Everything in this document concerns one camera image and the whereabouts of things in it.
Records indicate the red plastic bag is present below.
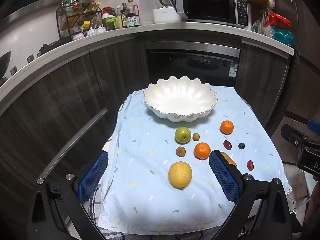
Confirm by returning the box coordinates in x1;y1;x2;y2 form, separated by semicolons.
264;12;292;30

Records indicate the white lidded container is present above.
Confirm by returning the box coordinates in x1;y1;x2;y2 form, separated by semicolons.
153;7;182;24

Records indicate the black gas stove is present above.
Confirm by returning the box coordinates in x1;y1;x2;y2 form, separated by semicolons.
0;38;63;83

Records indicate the large yellow citrus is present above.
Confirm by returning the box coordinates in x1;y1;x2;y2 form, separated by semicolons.
168;161;193;189

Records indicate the black microwave oven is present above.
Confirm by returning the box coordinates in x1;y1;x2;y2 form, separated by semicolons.
174;0;252;29

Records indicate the teal plastic bag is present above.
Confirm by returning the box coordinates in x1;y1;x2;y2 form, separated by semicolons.
271;26;294;46

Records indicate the light blue printed cloth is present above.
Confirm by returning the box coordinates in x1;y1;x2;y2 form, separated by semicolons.
97;85;293;230

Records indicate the built-in black oven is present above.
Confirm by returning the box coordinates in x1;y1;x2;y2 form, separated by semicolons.
145;42;242;90

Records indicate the orange tangerine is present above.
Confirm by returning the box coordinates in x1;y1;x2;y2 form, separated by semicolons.
194;142;211;160
220;120;234;135

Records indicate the white-green plastic bag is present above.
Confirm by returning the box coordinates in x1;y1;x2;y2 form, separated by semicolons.
251;10;269;36

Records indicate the green apple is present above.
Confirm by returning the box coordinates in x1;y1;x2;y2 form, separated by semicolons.
174;127;192;144

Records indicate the dark wood kitchen cabinet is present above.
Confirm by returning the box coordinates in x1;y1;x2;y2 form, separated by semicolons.
0;36;292;240

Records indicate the white scalloped ceramic bowl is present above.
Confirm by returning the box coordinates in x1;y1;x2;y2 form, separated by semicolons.
143;76;218;123

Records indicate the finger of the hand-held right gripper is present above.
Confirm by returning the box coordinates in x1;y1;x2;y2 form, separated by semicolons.
280;124;312;147
307;119;320;132

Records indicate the dark grey refrigerator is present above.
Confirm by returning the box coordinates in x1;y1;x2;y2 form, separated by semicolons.
270;0;320;130

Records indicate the dark glass bottle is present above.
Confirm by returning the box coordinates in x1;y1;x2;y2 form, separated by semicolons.
121;2;128;29

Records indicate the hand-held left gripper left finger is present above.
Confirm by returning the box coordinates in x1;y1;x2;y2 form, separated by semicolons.
26;151;109;240

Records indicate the green plastic pitcher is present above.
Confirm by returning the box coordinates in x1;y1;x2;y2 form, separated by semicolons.
105;16;121;31

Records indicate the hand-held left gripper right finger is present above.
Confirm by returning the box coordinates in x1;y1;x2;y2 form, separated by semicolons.
209;150;293;240

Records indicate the white kitchen countertop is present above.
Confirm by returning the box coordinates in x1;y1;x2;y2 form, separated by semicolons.
0;21;295;110

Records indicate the yellow-brown mango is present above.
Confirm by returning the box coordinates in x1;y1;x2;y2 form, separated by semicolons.
220;152;237;168

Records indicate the black wire spice rack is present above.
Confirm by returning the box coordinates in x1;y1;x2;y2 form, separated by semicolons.
56;2;103;40

